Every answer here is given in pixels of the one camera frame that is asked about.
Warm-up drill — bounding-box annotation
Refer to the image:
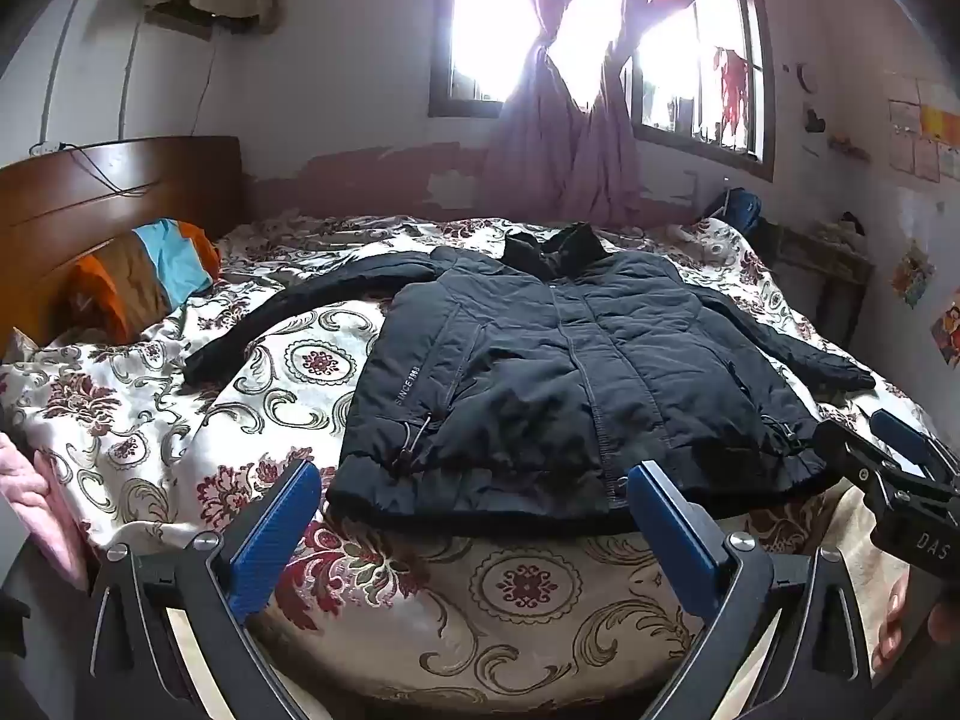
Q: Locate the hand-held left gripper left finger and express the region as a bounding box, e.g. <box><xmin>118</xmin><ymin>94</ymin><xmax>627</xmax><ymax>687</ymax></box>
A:
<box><xmin>88</xmin><ymin>457</ymin><xmax>323</xmax><ymax>720</ymax></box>

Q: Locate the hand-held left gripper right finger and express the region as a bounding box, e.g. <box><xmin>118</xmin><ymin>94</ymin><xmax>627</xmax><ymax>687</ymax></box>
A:
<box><xmin>626</xmin><ymin>461</ymin><xmax>875</xmax><ymax>720</ymax></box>

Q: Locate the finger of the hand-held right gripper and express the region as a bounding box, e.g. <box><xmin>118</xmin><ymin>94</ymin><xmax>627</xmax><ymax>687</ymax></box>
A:
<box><xmin>816</xmin><ymin>421</ymin><xmax>912</xmax><ymax>508</ymax></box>
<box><xmin>872</xmin><ymin>409</ymin><xmax>960</xmax><ymax>493</ymax></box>

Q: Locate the black padded jacket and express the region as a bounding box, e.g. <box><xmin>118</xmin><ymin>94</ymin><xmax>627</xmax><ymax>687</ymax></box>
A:
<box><xmin>184</xmin><ymin>221</ymin><xmax>878</xmax><ymax>537</ymax></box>

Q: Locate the person's right hand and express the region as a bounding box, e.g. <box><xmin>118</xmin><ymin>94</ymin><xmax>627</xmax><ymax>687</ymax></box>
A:
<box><xmin>874</xmin><ymin>566</ymin><xmax>935</xmax><ymax>665</ymax></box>

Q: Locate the beige fleece blanket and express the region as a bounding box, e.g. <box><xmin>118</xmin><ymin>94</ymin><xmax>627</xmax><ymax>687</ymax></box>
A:
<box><xmin>817</xmin><ymin>487</ymin><xmax>912</xmax><ymax>691</ymax></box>

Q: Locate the floral bedspread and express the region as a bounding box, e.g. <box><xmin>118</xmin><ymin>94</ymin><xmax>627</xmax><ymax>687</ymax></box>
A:
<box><xmin>0</xmin><ymin>214</ymin><xmax>946</xmax><ymax>720</ymax></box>

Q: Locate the wooden side table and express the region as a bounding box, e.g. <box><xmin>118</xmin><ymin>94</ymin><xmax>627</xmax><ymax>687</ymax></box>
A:
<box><xmin>772</xmin><ymin>221</ymin><xmax>877</xmax><ymax>350</ymax></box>

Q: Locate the pink cloth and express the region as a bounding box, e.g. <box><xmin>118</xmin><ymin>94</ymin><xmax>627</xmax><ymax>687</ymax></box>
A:
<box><xmin>0</xmin><ymin>431</ymin><xmax>91</xmax><ymax>593</ymax></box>

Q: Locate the blue bag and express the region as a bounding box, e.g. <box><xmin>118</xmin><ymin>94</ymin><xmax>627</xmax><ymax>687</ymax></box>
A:
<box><xmin>705</xmin><ymin>187</ymin><xmax>764</xmax><ymax>233</ymax></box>

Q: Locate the orange brown blue pillow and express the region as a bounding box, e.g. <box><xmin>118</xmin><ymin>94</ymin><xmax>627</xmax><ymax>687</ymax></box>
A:
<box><xmin>64</xmin><ymin>219</ymin><xmax>222</xmax><ymax>346</ymax></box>

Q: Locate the wooden headboard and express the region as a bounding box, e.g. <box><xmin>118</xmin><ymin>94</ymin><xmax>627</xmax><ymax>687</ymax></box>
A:
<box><xmin>0</xmin><ymin>136</ymin><xmax>245</xmax><ymax>350</ymax></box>

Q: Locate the red hanging garment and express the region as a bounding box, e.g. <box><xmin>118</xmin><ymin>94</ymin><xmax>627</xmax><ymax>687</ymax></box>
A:
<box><xmin>716</xmin><ymin>49</ymin><xmax>751</xmax><ymax>125</ymax></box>

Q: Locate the dark framed window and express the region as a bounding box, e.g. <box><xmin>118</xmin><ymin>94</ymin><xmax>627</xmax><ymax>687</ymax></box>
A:
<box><xmin>429</xmin><ymin>0</ymin><xmax>777</xmax><ymax>182</ymax></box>

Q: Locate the colourful wall sticker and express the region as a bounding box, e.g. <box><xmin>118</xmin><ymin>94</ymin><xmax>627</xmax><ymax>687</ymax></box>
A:
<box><xmin>931</xmin><ymin>304</ymin><xmax>960</xmax><ymax>368</ymax></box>
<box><xmin>892</xmin><ymin>240</ymin><xmax>937</xmax><ymax>308</ymax></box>

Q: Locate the group of wall papers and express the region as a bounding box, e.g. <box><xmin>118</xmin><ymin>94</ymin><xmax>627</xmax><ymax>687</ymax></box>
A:
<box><xmin>889</xmin><ymin>75</ymin><xmax>960</xmax><ymax>185</ymax></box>

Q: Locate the black cable on headboard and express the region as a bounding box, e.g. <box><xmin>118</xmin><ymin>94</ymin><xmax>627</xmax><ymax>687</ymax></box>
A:
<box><xmin>52</xmin><ymin>141</ymin><xmax>177</xmax><ymax>197</ymax></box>

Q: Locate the black hanging cable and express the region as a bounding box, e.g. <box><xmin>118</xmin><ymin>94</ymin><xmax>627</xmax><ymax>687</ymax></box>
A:
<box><xmin>187</xmin><ymin>19</ymin><xmax>220</xmax><ymax>137</ymax></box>

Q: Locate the white wall pipe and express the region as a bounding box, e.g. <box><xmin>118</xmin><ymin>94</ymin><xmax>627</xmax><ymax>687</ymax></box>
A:
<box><xmin>120</xmin><ymin>11</ymin><xmax>145</xmax><ymax>140</ymax></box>
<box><xmin>41</xmin><ymin>0</ymin><xmax>87</xmax><ymax>145</ymax></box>

